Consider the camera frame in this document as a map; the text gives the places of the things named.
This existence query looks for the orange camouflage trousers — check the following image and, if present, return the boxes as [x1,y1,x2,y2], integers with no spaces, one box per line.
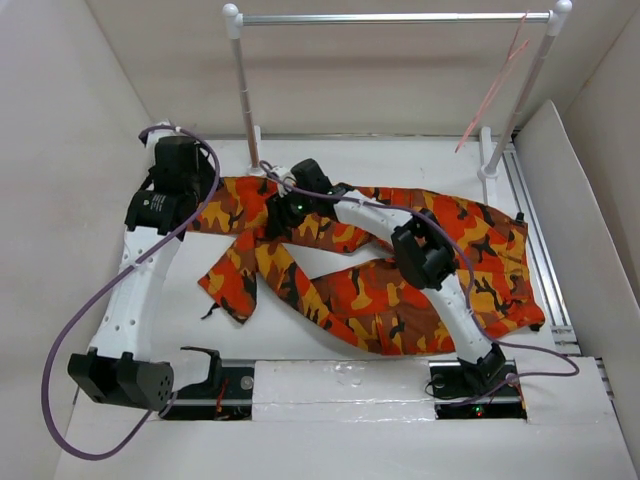
[191,176,545,356]

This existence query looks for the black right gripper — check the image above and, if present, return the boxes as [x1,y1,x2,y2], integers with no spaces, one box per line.
[263,184,315,236]

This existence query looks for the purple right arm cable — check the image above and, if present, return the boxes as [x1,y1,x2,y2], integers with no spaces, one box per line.
[258,159,581,409]

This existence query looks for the white foam board panel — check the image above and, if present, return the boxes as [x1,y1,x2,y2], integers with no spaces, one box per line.
[515,100,639,367]

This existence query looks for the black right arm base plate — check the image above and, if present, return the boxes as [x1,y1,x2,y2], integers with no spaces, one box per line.
[424,360,527,421]

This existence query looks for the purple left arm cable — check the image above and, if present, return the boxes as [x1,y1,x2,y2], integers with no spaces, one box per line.
[40,125,221,462]

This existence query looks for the aluminium side rail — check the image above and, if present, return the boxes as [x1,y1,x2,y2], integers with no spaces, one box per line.
[502,146,582,357]

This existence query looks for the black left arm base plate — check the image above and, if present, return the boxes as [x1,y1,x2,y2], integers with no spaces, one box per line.
[159,358,256,421]

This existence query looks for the white metal clothes rack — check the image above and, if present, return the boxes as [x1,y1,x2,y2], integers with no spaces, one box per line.
[221,1,573,205]

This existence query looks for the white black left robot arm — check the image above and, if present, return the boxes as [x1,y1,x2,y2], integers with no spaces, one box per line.
[67,121,220,412]

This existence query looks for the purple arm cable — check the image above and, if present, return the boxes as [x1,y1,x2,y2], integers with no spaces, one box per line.
[40,125,221,462]
[258,159,581,409]

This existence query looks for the pink wire hanger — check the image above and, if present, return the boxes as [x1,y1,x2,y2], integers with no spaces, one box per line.
[454,11,530,153]

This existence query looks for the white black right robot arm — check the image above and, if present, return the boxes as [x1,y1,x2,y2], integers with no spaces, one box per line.
[259,159,505,398]

